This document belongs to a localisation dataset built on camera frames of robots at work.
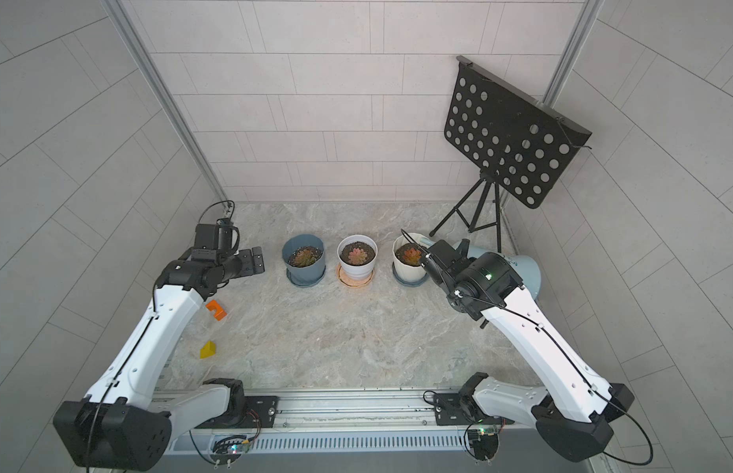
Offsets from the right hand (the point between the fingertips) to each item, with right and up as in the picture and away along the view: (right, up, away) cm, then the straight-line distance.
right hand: (485, 278), depth 66 cm
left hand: (-59, +4, +13) cm, 60 cm away
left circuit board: (-58, -39, 0) cm, 70 cm away
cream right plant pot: (-16, +2, +24) cm, 29 cm away
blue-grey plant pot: (-48, +1, +25) cm, 54 cm away
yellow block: (-70, -21, +11) cm, 74 cm away
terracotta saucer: (-33, -7, +27) cm, 43 cm away
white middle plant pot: (-31, +3, +25) cm, 40 cm away
